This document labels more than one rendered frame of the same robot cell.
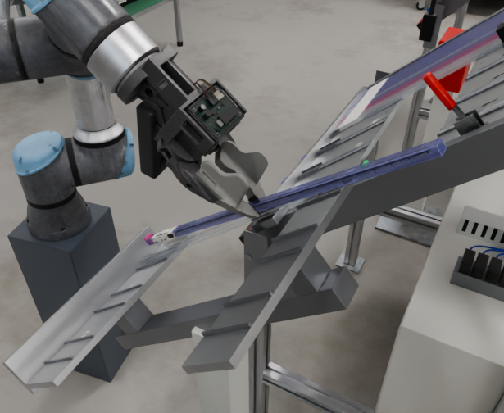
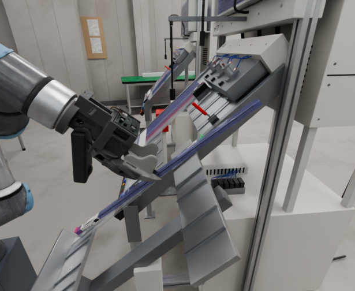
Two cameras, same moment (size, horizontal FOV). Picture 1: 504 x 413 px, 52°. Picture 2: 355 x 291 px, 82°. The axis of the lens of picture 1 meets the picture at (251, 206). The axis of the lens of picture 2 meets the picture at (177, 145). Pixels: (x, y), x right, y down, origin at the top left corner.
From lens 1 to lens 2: 0.27 m
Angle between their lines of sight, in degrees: 32
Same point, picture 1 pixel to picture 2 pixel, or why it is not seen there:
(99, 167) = (8, 211)
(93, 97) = not seen: outside the picture
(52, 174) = not seen: outside the picture
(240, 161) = (141, 152)
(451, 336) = (227, 216)
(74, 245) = not seen: outside the picture
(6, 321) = not seen: outside the picture
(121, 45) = (56, 91)
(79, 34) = (19, 88)
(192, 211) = (61, 224)
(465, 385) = (238, 234)
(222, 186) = (140, 167)
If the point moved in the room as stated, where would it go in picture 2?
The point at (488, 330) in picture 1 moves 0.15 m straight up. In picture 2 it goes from (236, 207) to (240, 178)
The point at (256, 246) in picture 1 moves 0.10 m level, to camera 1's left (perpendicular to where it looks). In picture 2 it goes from (131, 213) to (102, 226)
